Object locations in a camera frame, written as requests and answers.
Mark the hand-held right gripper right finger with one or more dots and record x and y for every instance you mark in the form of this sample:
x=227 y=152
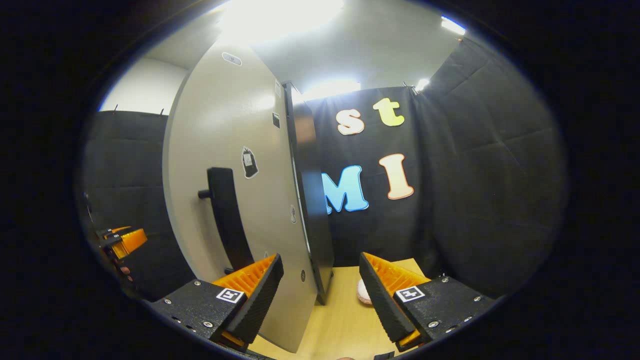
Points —
x=382 y=305

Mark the pink white plush toy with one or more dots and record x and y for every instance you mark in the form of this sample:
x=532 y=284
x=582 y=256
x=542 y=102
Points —
x=364 y=294

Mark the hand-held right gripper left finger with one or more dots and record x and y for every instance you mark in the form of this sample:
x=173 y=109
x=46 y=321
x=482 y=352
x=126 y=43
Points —
x=260 y=305

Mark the grey cabinet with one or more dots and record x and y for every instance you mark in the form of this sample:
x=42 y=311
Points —
x=312 y=200

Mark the black backdrop cloth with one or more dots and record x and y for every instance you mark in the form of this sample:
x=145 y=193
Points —
x=475 y=175

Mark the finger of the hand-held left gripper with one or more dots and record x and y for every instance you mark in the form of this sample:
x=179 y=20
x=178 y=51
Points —
x=131 y=241
x=107 y=232

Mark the wide ceiling light panel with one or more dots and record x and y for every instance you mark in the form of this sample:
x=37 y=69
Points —
x=280 y=17

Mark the white cabinet door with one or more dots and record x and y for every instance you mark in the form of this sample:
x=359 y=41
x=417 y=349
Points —
x=215 y=125

